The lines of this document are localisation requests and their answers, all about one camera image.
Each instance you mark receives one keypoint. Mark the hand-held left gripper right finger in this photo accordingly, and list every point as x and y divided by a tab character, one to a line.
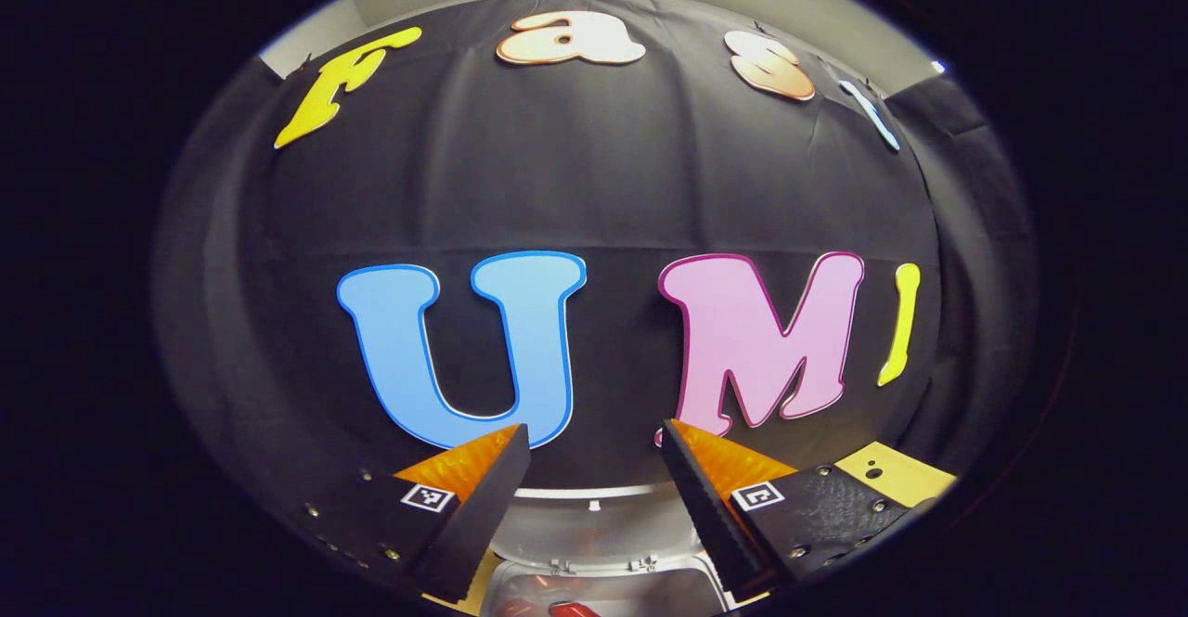
705	520

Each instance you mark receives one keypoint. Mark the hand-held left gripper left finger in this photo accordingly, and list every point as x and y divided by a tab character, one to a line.
487	515

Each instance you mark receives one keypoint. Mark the white desktop garbage bin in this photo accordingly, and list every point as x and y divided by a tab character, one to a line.
603	529

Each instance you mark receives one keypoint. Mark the red pop can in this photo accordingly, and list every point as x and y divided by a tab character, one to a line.
571	610

